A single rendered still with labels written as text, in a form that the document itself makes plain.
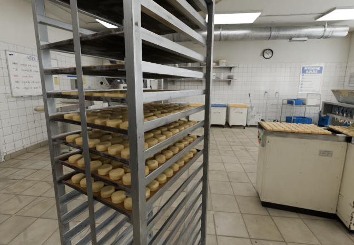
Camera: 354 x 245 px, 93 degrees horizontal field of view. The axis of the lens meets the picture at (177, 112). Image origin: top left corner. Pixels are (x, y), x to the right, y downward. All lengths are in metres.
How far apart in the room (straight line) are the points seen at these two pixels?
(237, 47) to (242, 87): 1.33
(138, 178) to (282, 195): 1.95
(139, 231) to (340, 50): 7.39
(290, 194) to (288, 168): 0.29
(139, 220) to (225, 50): 5.88
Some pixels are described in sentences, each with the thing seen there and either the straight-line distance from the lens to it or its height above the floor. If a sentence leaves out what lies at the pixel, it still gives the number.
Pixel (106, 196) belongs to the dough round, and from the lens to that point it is 0.73.
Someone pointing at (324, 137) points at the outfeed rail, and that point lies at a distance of 2.17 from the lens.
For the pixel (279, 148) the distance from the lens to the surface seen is 2.06.
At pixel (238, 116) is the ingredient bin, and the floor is 0.41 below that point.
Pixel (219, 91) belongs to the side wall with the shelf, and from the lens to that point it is 6.03.
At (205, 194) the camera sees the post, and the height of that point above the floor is 0.68.
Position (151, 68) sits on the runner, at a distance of 0.54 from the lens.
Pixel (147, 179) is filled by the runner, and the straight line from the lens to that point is 0.60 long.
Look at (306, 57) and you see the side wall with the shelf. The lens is 6.99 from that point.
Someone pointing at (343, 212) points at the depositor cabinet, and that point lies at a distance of 2.42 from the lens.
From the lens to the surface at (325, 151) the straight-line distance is 2.20.
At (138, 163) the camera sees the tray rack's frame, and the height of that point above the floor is 1.15.
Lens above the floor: 1.36
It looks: 9 degrees down
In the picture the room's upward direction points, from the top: straight up
